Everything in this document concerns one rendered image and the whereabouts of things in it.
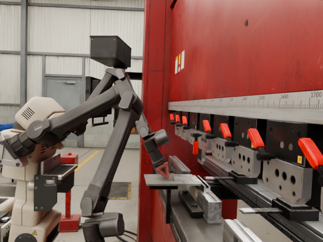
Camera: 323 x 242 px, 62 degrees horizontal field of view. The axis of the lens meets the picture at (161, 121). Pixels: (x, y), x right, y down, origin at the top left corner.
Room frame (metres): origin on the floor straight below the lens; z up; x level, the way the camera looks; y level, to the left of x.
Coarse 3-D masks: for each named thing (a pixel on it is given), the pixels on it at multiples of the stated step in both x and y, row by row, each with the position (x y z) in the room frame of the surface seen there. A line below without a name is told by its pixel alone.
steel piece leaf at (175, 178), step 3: (174, 177) 1.36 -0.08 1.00; (177, 177) 1.36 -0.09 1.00; (180, 177) 1.36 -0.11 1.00; (183, 177) 1.37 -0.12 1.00; (186, 177) 1.37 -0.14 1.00; (189, 177) 1.37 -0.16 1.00; (174, 180) 1.31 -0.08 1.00; (177, 180) 1.31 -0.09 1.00; (180, 180) 1.31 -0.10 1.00; (183, 180) 1.31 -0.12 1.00; (186, 180) 1.31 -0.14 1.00; (189, 180) 1.32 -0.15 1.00; (192, 180) 1.32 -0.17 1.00
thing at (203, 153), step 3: (201, 150) 1.31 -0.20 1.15; (198, 153) 1.37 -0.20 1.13; (201, 153) 1.31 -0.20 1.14; (204, 153) 1.31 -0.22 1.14; (198, 156) 1.37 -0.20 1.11; (201, 156) 1.31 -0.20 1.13; (204, 156) 1.31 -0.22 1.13; (198, 159) 1.40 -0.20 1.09; (201, 159) 1.31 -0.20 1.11; (204, 159) 1.31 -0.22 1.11; (201, 162) 1.33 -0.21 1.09
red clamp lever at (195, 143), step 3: (195, 135) 1.19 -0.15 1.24; (198, 135) 1.19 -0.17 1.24; (201, 135) 1.20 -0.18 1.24; (195, 138) 1.19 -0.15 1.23; (195, 141) 1.19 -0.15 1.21; (198, 141) 1.20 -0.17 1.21; (195, 144) 1.19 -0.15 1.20; (198, 144) 1.19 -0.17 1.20; (195, 147) 1.19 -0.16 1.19; (198, 147) 1.19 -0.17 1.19; (195, 150) 1.19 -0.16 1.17; (198, 150) 1.19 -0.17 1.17; (195, 153) 1.19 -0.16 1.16
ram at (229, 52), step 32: (192, 0) 1.51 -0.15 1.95; (224, 0) 1.00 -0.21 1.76; (256, 0) 0.75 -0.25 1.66; (288, 0) 0.60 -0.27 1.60; (320, 0) 0.50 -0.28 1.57; (192, 32) 1.48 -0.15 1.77; (224, 32) 0.99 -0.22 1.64; (256, 32) 0.74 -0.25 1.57; (288, 32) 0.60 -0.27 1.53; (320, 32) 0.50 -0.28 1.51; (192, 64) 1.45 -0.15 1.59; (224, 64) 0.97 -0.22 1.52; (256, 64) 0.73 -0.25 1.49; (288, 64) 0.59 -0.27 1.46; (320, 64) 0.49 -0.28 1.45; (192, 96) 1.42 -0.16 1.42; (224, 96) 0.96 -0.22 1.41
